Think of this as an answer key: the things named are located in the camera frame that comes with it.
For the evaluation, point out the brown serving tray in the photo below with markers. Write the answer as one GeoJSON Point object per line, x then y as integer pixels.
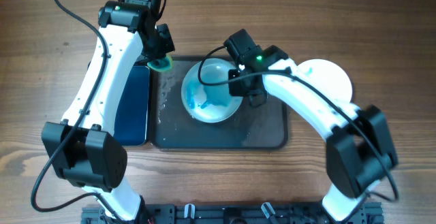
{"type": "Point", "coordinates": [172, 128]}

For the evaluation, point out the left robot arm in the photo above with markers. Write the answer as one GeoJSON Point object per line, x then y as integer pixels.
{"type": "Point", "coordinates": [81, 147]}

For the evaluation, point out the white plate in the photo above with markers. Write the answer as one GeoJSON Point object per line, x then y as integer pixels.
{"type": "Point", "coordinates": [332, 77]}
{"type": "Point", "coordinates": [209, 104]}

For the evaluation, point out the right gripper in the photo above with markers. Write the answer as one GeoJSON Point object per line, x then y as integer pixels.
{"type": "Point", "coordinates": [237, 90]}

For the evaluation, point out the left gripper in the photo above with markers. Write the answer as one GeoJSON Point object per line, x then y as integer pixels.
{"type": "Point", "coordinates": [167, 45]}

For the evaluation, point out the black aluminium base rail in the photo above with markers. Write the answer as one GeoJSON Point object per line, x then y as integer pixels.
{"type": "Point", "coordinates": [299, 212]}

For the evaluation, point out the black water-filled tray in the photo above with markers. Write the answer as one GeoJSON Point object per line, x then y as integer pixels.
{"type": "Point", "coordinates": [121, 104]}

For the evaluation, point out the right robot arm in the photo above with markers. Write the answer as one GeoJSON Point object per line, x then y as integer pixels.
{"type": "Point", "coordinates": [359, 147]}

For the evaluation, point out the green yellow sponge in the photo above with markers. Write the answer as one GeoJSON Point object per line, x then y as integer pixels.
{"type": "Point", "coordinates": [161, 65]}

